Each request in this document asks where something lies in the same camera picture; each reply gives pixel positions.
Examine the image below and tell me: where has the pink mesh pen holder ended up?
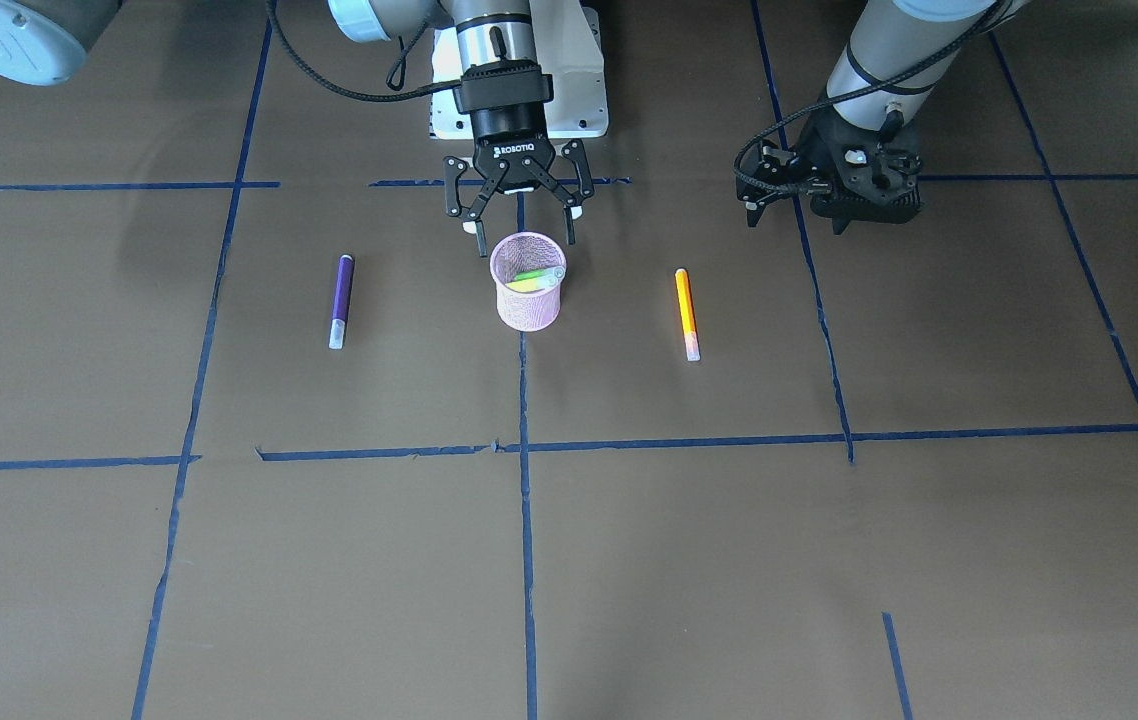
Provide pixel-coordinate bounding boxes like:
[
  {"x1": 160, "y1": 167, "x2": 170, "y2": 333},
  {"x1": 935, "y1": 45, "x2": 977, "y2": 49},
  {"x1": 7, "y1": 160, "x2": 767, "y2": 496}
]
[{"x1": 488, "y1": 232, "x2": 566, "y2": 332}]

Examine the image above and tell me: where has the yellow highlighter pen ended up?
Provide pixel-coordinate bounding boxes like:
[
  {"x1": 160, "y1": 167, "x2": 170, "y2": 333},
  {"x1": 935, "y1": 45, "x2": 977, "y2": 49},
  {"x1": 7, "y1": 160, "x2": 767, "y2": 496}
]
[{"x1": 504, "y1": 265, "x2": 566, "y2": 293}]

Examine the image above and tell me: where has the white pillar with base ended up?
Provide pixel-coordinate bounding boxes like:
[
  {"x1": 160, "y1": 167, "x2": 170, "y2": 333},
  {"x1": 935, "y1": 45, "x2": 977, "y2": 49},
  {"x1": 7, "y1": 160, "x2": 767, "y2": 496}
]
[{"x1": 429, "y1": 1, "x2": 610, "y2": 141}]

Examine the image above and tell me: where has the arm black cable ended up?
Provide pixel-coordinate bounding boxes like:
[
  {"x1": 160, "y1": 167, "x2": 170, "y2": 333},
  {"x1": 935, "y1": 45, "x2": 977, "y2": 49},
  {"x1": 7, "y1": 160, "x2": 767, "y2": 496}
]
[
  {"x1": 733, "y1": 0, "x2": 1015, "y2": 196},
  {"x1": 267, "y1": 0, "x2": 460, "y2": 104}
]

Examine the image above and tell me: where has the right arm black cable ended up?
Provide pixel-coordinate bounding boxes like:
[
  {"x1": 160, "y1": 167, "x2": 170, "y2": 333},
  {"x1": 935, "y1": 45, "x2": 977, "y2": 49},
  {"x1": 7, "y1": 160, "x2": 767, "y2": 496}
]
[{"x1": 267, "y1": 0, "x2": 460, "y2": 104}]

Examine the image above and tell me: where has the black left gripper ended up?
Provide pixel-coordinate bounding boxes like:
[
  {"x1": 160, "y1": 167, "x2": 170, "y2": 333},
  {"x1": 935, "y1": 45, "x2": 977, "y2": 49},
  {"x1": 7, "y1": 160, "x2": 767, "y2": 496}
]
[{"x1": 744, "y1": 108, "x2": 924, "y2": 235}]

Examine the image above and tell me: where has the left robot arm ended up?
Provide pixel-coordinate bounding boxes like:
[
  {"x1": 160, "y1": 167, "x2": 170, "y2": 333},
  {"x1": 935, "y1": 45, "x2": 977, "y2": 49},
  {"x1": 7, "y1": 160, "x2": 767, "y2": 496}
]
[{"x1": 733, "y1": 1, "x2": 1022, "y2": 234}]

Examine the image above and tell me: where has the purple highlighter pen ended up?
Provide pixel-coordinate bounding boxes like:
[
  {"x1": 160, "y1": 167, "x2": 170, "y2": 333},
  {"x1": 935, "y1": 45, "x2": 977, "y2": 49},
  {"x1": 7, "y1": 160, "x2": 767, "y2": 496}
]
[{"x1": 328, "y1": 254, "x2": 355, "y2": 350}]

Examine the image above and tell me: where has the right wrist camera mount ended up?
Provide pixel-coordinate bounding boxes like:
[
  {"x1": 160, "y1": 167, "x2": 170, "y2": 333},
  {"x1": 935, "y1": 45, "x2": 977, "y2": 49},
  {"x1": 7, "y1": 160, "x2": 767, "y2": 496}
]
[{"x1": 453, "y1": 59, "x2": 554, "y2": 114}]

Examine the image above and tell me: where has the green highlighter pen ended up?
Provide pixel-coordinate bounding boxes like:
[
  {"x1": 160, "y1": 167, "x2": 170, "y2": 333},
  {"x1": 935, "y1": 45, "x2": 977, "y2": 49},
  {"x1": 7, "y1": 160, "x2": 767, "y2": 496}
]
[{"x1": 511, "y1": 266, "x2": 564, "y2": 282}]

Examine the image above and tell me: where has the orange highlighter pen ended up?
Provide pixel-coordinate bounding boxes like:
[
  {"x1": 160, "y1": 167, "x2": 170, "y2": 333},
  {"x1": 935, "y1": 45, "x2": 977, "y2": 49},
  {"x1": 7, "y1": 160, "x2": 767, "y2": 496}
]
[{"x1": 674, "y1": 268, "x2": 701, "y2": 363}]

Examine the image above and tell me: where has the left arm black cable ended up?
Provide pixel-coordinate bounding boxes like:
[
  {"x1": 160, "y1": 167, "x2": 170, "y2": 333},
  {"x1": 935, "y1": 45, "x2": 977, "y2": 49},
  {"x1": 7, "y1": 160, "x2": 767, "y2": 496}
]
[{"x1": 733, "y1": 0, "x2": 1015, "y2": 196}]

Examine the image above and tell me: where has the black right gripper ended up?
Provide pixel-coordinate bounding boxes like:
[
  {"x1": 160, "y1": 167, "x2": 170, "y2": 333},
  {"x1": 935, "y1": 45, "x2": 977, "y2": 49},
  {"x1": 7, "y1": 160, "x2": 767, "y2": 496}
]
[{"x1": 443, "y1": 63, "x2": 596, "y2": 258}]

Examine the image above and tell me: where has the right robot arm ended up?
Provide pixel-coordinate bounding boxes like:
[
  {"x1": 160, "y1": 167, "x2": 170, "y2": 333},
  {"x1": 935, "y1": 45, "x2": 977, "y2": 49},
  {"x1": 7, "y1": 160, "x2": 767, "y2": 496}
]
[{"x1": 0, "y1": 1, "x2": 609, "y2": 254}]

